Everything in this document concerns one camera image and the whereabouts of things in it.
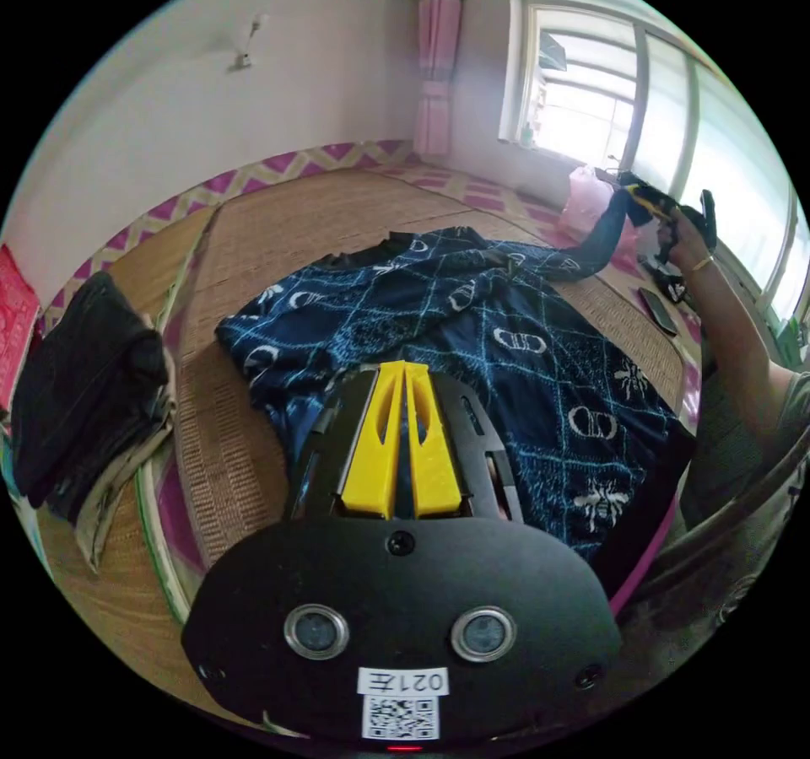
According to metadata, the pink plastic bag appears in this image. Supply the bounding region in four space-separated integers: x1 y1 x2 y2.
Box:
559 164 641 261

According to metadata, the pile of clothes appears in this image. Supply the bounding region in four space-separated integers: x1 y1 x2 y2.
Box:
9 270 180 575

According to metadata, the person's right hand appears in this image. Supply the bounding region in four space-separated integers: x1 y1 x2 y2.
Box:
665 205 719 274

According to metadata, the person's right forearm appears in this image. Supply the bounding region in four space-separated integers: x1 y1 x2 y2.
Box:
684 256 800 456

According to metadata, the person's body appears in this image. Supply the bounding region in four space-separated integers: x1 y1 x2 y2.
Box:
607 363 810 684

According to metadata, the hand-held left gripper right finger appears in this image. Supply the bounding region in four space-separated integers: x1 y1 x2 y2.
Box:
404 360 474 517

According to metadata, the blue patterned long sleeve shirt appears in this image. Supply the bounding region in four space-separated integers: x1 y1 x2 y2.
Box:
214 196 697 565

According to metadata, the window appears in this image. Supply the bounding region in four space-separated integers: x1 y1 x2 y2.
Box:
498 0 810 336

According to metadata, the red patterned cushion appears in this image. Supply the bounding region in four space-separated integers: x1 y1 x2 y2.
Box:
0 242 43 409

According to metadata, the bed with woven mat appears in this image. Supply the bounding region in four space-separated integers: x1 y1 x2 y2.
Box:
24 138 707 697

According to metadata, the black smartphone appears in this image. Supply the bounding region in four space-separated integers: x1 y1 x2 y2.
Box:
637 286 679 337

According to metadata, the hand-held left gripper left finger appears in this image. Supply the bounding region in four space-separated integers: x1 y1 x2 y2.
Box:
340 360 407 518

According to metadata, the pink curtain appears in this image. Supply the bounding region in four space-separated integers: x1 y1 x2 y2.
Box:
414 0 467 157

